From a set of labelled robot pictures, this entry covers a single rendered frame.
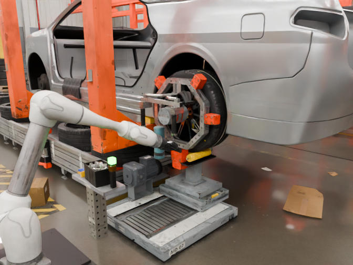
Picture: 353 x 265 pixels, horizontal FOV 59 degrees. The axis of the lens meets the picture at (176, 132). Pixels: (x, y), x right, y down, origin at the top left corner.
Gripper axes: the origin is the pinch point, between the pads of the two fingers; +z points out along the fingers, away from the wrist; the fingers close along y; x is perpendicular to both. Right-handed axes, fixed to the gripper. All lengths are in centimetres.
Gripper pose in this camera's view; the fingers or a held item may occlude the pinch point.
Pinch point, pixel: (177, 149)
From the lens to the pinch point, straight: 214.1
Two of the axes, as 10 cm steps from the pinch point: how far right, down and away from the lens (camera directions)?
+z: 6.3, 2.8, 7.2
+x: -0.9, -9.0, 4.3
